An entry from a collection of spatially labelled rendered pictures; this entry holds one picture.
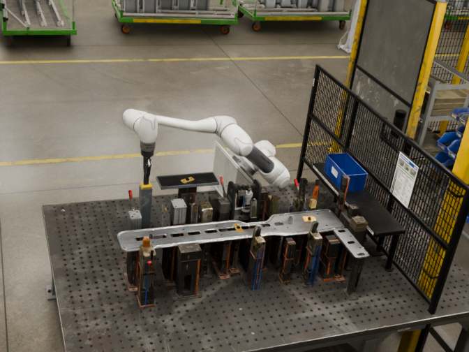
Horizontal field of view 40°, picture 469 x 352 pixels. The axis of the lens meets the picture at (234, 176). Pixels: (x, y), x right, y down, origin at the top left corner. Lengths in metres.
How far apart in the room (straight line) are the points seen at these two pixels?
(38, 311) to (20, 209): 1.34
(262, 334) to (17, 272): 2.21
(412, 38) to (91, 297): 3.62
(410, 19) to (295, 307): 3.09
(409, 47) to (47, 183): 3.49
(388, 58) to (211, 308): 3.37
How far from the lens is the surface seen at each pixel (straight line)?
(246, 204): 4.02
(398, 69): 6.12
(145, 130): 3.69
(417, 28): 5.90
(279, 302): 3.83
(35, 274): 5.09
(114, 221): 4.38
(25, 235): 5.52
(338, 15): 11.81
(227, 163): 4.55
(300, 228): 3.94
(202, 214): 3.86
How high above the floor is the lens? 3.13
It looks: 29 degrees down
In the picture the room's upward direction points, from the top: 7 degrees clockwise
